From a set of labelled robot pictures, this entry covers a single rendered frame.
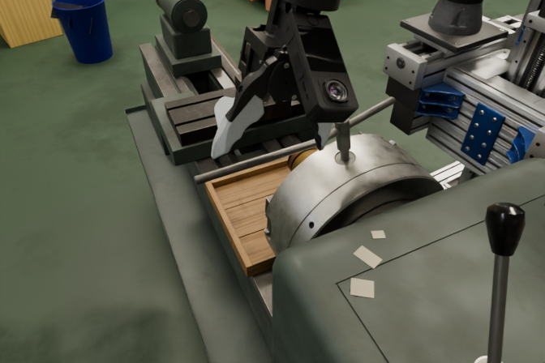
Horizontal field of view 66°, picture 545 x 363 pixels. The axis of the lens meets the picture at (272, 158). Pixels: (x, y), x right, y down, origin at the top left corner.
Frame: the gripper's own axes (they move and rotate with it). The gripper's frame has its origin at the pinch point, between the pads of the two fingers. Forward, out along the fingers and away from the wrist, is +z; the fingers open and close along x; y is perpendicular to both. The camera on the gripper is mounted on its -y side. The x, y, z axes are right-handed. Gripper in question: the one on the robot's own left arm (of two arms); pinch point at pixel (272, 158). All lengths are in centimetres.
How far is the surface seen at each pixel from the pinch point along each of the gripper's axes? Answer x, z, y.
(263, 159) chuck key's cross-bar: -1.9, 3.7, 4.8
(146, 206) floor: -20, 133, 136
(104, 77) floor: -18, 133, 292
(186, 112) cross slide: -13, 35, 70
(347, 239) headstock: -8.2, 6.8, -9.1
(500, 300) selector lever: -11.2, -1.6, -25.5
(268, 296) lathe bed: -14.8, 45.2, 9.4
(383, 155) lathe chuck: -23.8, 4.7, 4.3
